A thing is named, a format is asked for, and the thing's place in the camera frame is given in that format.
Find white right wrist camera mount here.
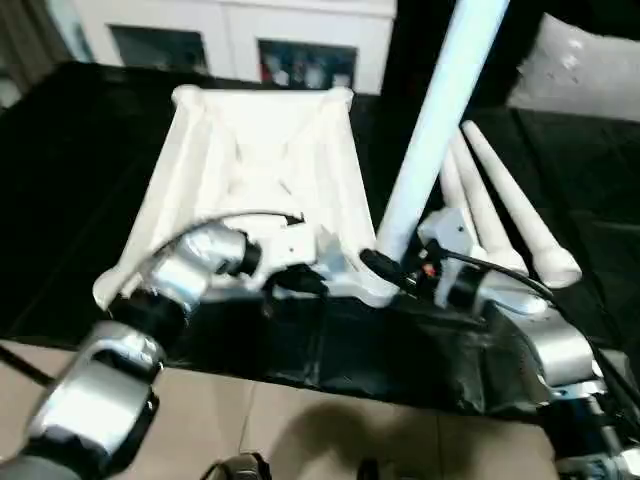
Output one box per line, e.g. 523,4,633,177
416,207,475,312

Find black cabinet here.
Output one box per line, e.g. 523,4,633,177
382,0,547,107

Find grey curtain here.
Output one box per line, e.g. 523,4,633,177
0,0,95,110

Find dark left robot foot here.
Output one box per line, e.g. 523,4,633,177
203,451,272,480

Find grey cushion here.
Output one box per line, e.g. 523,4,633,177
506,13,640,122

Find white plastic table top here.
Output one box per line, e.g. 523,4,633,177
93,85,402,312

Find white plastic table leg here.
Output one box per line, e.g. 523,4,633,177
451,133,527,275
461,119,583,290
362,0,512,307
438,148,464,211

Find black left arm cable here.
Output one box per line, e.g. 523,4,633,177
134,209,307,272

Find white glass-door cabinet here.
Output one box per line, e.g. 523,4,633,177
74,0,400,95

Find black table mat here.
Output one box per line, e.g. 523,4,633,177
0,60,640,416

